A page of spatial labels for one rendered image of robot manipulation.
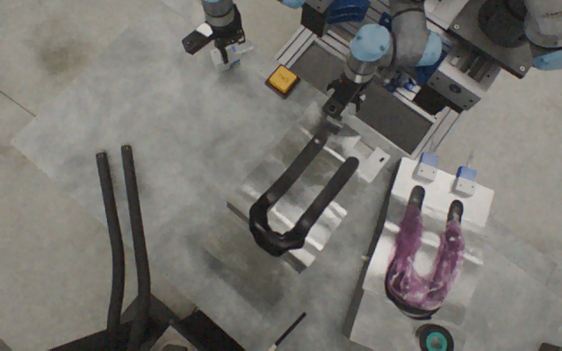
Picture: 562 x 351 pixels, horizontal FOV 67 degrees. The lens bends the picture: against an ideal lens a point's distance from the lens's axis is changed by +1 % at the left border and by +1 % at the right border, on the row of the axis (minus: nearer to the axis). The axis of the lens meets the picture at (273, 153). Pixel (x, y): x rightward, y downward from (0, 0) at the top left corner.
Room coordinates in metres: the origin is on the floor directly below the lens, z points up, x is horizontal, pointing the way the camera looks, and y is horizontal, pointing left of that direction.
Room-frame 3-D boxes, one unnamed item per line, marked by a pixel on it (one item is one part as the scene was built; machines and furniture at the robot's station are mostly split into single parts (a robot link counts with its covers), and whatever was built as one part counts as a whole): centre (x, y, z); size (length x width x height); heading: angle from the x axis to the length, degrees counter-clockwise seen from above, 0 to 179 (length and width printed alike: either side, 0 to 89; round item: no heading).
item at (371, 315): (0.05, -0.40, 0.86); 0.50 x 0.26 x 0.11; 161
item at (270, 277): (0.19, -0.06, 0.87); 0.50 x 0.26 x 0.14; 144
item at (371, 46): (0.49, -0.20, 1.15); 0.09 x 0.08 x 0.11; 94
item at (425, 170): (0.32, -0.43, 0.86); 0.13 x 0.05 x 0.05; 161
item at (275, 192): (0.20, -0.08, 0.92); 0.35 x 0.16 x 0.09; 144
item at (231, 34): (0.63, 0.15, 0.99); 0.09 x 0.08 x 0.12; 117
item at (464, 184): (0.29, -0.54, 0.86); 0.13 x 0.05 x 0.05; 161
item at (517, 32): (0.65, -0.59, 1.09); 0.15 x 0.15 x 0.10
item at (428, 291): (0.05, -0.40, 0.90); 0.26 x 0.18 x 0.08; 161
